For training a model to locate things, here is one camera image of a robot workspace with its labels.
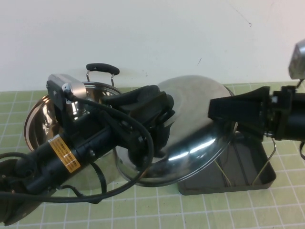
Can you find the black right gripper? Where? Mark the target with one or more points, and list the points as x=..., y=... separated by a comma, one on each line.
x=274, y=114

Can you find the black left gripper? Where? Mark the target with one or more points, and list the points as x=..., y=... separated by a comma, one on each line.
x=124, y=138

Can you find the stainless steel lid black knob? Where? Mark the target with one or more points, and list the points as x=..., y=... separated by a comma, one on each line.
x=195, y=95

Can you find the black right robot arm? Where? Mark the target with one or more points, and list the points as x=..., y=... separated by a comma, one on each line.
x=299, y=114

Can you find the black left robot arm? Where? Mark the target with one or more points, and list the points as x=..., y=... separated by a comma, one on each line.
x=38, y=171

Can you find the dark grey rack drip tray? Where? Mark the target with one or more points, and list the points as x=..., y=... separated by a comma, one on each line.
x=238, y=182

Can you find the green grid table mat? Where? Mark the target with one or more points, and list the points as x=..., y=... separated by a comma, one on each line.
x=214, y=214

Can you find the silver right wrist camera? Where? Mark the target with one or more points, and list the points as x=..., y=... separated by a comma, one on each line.
x=297, y=59

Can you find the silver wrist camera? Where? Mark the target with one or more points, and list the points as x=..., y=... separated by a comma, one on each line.
x=71, y=83
x=297, y=59

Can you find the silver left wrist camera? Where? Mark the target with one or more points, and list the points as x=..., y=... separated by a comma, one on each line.
x=71, y=83

